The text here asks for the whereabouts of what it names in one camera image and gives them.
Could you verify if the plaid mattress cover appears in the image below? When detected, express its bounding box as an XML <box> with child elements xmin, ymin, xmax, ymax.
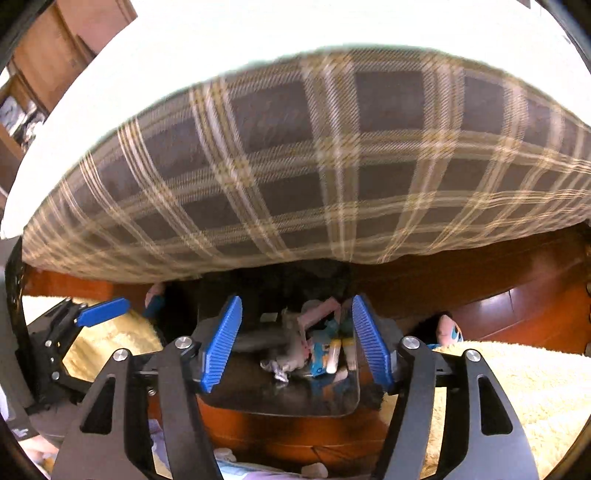
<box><xmin>21</xmin><ymin>46</ymin><xmax>591</xmax><ymax>283</ymax></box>

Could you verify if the clear plastic bin with items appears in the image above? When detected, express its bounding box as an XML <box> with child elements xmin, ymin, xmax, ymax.
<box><xmin>191</xmin><ymin>272</ymin><xmax>386</xmax><ymax>418</ymax></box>

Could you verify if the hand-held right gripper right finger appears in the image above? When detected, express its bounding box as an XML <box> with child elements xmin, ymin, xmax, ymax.
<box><xmin>352</xmin><ymin>294</ymin><xmax>541</xmax><ymax>480</ymax></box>

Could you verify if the crumpled silver wrapper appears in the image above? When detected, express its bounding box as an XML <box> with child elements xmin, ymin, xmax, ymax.
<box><xmin>261</xmin><ymin>360</ymin><xmax>291</xmax><ymax>384</ymax></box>

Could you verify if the purple white cloth item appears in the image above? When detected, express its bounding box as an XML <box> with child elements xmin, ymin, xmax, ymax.
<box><xmin>281</xmin><ymin>308</ymin><xmax>306</xmax><ymax>370</ymax></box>

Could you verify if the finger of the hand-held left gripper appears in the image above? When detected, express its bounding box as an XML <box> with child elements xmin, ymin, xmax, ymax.
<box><xmin>51</xmin><ymin>357</ymin><xmax>100</xmax><ymax>402</ymax></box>
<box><xmin>44</xmin><ymin>296</ymin><xmax>131</xmax><ymax>344</ymax></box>

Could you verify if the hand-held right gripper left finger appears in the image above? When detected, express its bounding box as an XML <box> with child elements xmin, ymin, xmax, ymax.
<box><xmin>52</xmin><ymin>295</ymin><xmax>244</xmax><ymax>480</ymax></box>

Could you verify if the pile of folded clothes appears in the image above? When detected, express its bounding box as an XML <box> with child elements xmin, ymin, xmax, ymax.
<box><xmin>0</xmin><ymin>97</ymin><xmax>47</xmax><ymax>139</ymax></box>

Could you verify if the fluffy yellow fabric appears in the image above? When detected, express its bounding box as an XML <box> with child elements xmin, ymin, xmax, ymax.
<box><xmin>411</xmin><ymin>339</ymin><xmax>591</xmax><ymax>480</ymax></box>
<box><xmin>23</xmin><ymin>295</ymin><xmax>163</xmax><ymax>384</ymax></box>

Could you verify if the blue wet wipes packet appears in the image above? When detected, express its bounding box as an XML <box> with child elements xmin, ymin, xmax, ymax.
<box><xmin>309</xmin><ymin>323</ymin><xmax>342</xmax><ymax>377</ymax></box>

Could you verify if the pink blue plush item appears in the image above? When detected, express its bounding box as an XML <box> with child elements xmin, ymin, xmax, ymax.
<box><xmin>145</xmin><ymin>282</ymin><xmax>167</xmax><ymax>319</ymax></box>
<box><xmin>434</xmin><ymin>314</ymin><xmax>465</xmax><ymax>347</ymax></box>

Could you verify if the wooden wardrobe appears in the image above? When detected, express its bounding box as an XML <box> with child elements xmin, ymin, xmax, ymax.
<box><xmin>0</xmin><ymin>0</ymin><xmax>139</xmax><ymax>195</ymax></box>

